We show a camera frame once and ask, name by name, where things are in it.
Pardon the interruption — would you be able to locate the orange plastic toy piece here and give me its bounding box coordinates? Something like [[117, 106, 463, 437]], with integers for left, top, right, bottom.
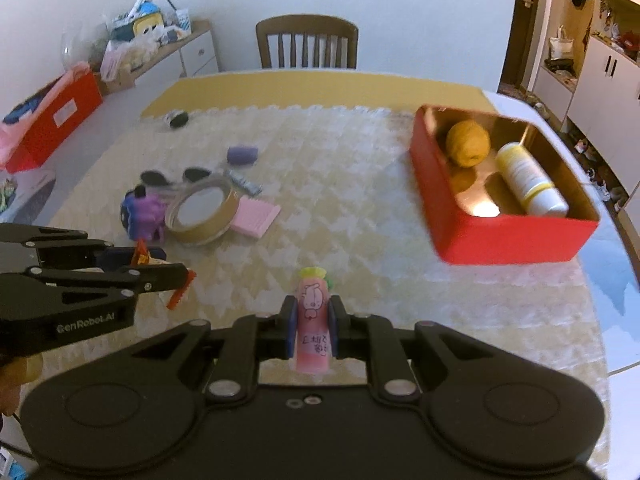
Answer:
[[131, 239, 197, 311]]

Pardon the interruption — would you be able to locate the yellow tablecloth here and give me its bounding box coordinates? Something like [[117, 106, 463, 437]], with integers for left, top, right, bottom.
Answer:
[[140, 70, 485, 118]]

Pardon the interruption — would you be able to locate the clear glass vase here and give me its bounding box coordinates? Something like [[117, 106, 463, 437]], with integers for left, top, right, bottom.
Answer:
[[60, 21, 108, 72]]

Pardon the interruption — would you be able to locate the brown wooden chair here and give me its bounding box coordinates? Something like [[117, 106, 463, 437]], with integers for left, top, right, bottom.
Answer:
[[255, 15, 360, 71]]

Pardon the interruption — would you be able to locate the pink cartoon print tube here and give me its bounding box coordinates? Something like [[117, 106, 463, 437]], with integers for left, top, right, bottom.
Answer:
[[293, 266, 334, 375]]

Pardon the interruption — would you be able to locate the purple cylinder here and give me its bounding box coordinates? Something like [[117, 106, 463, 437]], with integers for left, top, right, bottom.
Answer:
[[226, 145, 260, 167]]

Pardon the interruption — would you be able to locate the red tin box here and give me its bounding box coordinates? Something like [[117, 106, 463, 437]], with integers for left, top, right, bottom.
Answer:
[[410, 104, 601, 267]]

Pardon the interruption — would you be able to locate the teal and yellow box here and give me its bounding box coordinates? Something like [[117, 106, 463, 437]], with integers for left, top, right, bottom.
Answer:
[[111, 3, 167, 41]]

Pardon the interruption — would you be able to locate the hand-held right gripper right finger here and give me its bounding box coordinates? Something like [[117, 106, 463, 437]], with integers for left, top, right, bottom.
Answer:
[[327, 295, 501, 397]]

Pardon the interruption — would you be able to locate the white bottle yellow cap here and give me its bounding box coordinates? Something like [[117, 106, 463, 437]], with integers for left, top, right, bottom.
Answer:
[[495, 142, 571, 219]]

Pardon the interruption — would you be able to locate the yellow lemon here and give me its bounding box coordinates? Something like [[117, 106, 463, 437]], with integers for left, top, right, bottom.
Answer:
[[445, 120, 492, 168]]

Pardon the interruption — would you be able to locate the person's left hand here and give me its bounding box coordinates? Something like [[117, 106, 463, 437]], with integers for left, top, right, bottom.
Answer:
[[0, 351, 42, 417]]

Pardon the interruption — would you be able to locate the white floor cabinet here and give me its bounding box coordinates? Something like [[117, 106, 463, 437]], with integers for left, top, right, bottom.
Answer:
[[530, 35, 640, 191]]

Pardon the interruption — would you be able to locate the white wooden sideboard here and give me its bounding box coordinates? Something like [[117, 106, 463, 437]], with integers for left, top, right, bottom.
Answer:
[[95, 20, 221, 96]]

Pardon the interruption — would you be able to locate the brown tape roll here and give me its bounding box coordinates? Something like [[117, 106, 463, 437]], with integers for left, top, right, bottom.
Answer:
[[164, 177, 238, 248]]

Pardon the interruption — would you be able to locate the clear plastic bag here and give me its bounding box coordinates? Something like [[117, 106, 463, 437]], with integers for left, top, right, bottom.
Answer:
[[102, 35, 163, 73]]

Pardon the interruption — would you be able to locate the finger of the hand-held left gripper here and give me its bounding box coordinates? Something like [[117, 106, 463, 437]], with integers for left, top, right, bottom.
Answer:
[[0, 223, 167, 272], [0, 262, 197, 317]]

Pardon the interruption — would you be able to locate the pink cloth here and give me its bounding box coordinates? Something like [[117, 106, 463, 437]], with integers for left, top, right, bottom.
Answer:
[[0, 122, 32, 173]]

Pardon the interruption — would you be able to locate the white tote bag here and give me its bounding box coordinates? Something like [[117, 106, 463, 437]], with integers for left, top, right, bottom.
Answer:
[[549, 25, 576, 61]]

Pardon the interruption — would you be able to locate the brown wooden door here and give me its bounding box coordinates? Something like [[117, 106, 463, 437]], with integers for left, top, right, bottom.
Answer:
[[498, 0, 556, 92]]

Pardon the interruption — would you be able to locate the red cardboard box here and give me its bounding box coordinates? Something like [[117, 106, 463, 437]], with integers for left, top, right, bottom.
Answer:
[[4, 67, 105, 171]]

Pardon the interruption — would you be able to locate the blue and white carton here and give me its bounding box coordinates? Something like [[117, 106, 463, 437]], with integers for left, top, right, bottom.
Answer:
[[170, 7, 193, 37]]

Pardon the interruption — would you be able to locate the cream patterned lace mat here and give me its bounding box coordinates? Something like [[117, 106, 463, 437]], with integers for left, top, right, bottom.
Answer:
[[45, 104, 612, 411]]

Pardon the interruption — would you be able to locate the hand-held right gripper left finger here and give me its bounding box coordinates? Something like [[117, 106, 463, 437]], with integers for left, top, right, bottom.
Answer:
[[132, 295, 298, 402]]

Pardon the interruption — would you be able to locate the silver wrapper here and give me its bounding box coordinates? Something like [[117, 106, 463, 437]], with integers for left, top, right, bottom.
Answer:
[[224, 169, 264, 197]]

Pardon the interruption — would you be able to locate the purple toy figure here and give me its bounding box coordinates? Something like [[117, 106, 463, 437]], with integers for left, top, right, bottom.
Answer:
[[119, 185, 168, 244]]

